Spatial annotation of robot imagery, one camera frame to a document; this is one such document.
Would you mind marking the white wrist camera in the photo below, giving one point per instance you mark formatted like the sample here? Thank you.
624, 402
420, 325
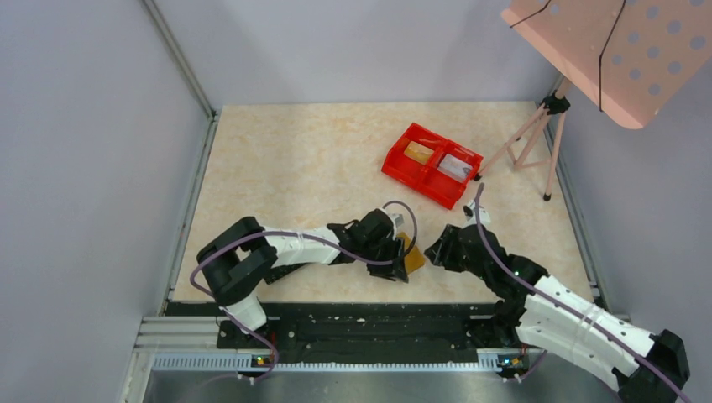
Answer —
470, 211
397, 219

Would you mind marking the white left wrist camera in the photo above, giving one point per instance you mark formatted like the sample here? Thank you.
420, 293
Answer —
397, 219

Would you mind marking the orange card in bin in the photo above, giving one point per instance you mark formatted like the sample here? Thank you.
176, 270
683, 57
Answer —
418, 152

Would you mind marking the pink perforated music stand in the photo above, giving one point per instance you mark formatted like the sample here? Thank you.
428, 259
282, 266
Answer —
627, 57

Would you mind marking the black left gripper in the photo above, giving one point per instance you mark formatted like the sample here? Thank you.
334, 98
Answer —
390, 258

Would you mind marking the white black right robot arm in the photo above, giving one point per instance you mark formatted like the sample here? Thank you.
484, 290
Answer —
536, 309

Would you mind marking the red two-compartment plastic bin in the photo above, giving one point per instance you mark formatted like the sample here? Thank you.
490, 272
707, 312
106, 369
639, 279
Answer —
427, 180

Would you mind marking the white card in bin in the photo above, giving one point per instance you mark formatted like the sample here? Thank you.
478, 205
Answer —
454, 168

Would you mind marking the black microphone silver head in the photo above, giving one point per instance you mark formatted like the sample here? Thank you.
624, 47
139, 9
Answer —
279, 272

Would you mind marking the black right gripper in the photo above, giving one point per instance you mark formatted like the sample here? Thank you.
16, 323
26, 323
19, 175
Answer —
448, 248

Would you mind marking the grey slotted cable duct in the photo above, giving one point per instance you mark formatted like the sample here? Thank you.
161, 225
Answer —
243, 362

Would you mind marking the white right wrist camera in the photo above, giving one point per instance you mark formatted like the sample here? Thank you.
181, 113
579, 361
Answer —
470, 211

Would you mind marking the yellow leather card holder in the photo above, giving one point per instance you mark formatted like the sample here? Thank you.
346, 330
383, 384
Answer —
414, 259

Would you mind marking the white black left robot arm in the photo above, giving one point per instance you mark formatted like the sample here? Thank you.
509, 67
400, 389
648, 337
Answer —
235, 262

